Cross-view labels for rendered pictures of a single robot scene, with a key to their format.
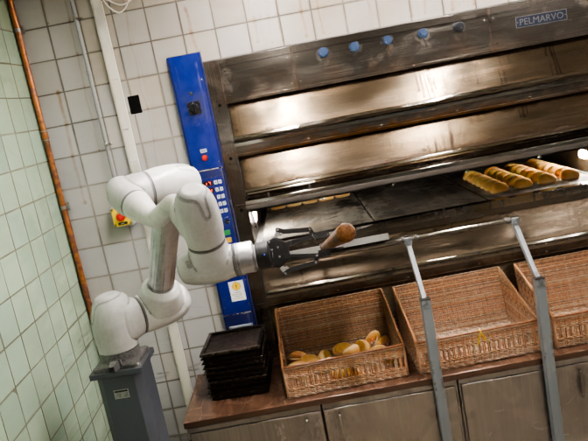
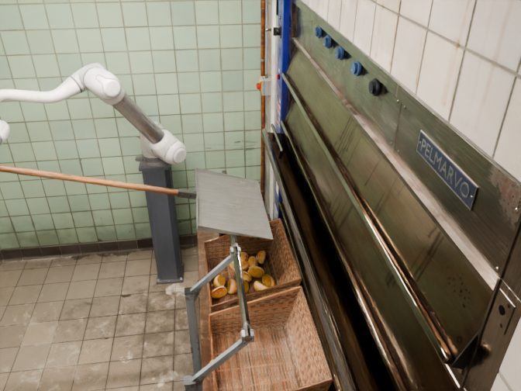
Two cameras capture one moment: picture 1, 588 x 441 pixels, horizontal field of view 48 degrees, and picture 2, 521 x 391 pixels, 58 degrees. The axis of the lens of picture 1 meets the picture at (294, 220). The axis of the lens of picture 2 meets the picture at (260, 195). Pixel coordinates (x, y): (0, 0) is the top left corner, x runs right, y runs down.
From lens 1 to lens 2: 3.50 m
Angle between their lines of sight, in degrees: 77
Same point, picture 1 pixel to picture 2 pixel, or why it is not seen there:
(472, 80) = (365, 176)
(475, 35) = (387, 116)
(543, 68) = (410, 250)
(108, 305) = not seen: hidden behind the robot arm
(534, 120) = (388, 302)
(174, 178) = (89, 81)
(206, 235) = not seen: outside the picture
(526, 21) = (427, 151)
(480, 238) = not seen: hidden behind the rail
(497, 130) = (364, 263)
